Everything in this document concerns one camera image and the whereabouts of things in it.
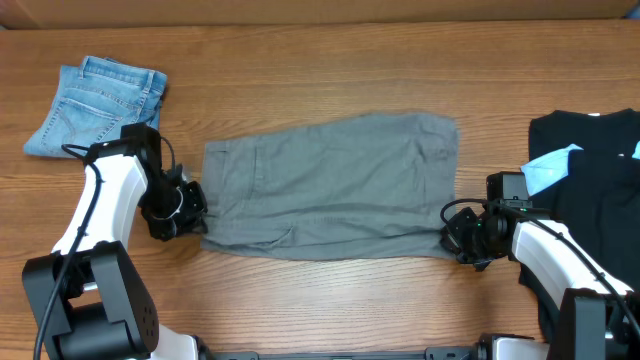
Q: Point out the grey cotton shorts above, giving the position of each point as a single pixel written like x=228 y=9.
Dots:
x=367 y=187

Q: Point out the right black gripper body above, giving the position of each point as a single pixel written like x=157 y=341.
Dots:
x=469 y=240

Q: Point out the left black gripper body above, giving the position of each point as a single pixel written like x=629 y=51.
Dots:
x=170 y=211

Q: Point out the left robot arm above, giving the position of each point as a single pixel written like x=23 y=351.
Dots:
x=87 y=297

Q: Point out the black t-shirt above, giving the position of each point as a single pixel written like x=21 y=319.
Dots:
x=604 y=222

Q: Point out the brown cardboard backdrop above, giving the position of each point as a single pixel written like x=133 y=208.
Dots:
x=75 y=14

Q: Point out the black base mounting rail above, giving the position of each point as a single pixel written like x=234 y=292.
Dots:
x=430 y=353

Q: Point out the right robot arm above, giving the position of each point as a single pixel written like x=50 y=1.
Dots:
x=593 y=314

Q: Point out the folded blue denim jeans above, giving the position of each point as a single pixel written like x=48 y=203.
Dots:
x=93 y=101

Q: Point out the light blue garment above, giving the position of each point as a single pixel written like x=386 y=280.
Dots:
x=591 y=168

